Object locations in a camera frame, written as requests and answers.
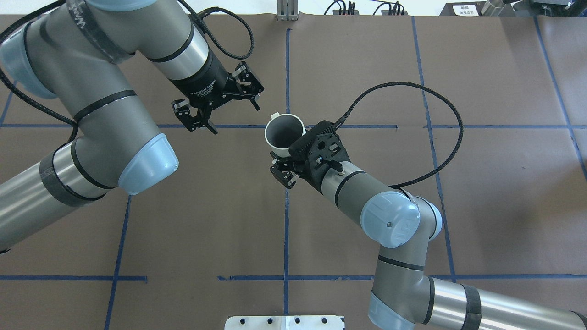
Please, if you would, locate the black cable hub left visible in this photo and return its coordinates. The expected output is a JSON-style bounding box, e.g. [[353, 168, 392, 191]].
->
[[323, 0, 359, 16]]

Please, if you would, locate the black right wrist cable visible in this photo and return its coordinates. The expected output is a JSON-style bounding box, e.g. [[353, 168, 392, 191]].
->
[[334, 82, 464, 189]]

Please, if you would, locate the black equipment box with label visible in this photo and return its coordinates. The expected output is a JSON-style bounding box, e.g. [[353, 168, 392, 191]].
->
[[439, 0, 535, 17]]

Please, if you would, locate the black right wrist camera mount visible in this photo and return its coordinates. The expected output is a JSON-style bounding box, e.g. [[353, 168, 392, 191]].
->
[[289, 121, 350, 175]]

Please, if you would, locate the white pedestal base plate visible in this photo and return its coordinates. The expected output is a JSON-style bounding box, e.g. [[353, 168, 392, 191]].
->
[[224, 315, 346, 330]]

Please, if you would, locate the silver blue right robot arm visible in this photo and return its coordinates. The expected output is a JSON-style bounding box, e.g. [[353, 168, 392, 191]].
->
[[319, 159, 586, 330]]

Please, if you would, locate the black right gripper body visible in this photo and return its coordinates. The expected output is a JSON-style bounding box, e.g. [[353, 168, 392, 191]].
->
[[287, 153, 324, 188]]

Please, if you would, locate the white ribbed HOME mug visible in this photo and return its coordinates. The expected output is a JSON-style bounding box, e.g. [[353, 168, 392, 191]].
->
[[264, 112, 306, 158]]

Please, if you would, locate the black cable hub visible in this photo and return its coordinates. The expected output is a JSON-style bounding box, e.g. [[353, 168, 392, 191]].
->
[[372, 0, 408, 16], [323, 0, 359, 16]]

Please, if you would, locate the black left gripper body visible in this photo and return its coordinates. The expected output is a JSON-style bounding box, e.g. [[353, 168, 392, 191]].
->
[[168, 50, 239, 109]]

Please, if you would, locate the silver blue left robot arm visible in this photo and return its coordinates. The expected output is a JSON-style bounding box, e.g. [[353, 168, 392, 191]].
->
[[0, 0, 264, 253]]

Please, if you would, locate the grey aluminium frame post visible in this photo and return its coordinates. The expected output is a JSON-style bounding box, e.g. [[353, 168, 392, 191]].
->
[[276, 0, 299, 22]]

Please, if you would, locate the black cable hub right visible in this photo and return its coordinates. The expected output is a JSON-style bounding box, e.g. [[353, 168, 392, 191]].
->
[[372, 0, 408, 16]]

